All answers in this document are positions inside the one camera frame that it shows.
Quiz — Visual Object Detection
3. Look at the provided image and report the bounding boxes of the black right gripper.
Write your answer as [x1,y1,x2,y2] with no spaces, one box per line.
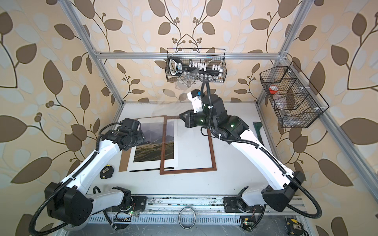
[180,109,217,130]

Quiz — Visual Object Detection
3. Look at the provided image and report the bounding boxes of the white passe-partout mat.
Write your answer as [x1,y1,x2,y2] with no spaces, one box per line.
[128,116,178,172]

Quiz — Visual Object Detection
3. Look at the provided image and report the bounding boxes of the brown wooden picture frame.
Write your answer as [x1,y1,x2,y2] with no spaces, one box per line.
[160,116,217,175]

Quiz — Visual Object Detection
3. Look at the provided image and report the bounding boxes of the mountain landscape photo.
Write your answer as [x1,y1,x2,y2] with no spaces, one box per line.
[133,121,175,163]

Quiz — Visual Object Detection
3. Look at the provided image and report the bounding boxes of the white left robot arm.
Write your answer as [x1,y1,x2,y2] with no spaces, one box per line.
[29,118,147,236]

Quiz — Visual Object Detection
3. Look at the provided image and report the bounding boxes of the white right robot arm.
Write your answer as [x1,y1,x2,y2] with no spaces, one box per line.
[179,89,322,219]

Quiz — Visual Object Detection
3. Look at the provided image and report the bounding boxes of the brown cardboard backing board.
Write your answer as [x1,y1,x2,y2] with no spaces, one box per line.
[119,116,164,172]

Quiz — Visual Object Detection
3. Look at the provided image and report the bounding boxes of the yellow black tape measure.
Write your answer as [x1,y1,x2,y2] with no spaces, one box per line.
[99,165,114,180]
[285,218,305,236]

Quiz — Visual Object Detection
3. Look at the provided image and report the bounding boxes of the black socket set holder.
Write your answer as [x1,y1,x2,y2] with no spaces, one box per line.
[165,57,225,76]

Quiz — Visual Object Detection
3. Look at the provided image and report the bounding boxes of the red capped clear container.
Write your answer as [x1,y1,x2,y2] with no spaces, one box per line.
[268,85,279,95]

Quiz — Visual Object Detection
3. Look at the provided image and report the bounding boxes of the yellow black tape measure right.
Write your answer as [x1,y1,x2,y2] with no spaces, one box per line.
[285,218,305,236]

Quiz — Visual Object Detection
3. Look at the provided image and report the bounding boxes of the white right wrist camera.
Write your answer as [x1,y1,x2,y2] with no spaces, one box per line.
[187,89,203,114]

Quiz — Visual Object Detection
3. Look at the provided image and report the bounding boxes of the black wire basket back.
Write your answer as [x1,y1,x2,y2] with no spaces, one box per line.
[164,47,227,83]

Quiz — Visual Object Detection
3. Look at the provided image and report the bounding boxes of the black wire basket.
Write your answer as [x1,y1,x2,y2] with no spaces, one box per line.
[259,62,329,128]
[164,47,227,83]

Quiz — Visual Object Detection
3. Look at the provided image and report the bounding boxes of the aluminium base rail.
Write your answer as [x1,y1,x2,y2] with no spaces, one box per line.
[58,193,308,226]

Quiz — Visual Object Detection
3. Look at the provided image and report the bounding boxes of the metal ring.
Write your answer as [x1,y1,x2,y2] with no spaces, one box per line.
[177,206,197,230]

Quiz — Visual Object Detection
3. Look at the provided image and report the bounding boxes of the black wire basket right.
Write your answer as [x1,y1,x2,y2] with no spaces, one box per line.
[259,62,329,128]

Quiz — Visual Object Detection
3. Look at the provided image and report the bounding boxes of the aluminium cage frame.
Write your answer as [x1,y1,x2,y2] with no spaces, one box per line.
[59,1,378,200]

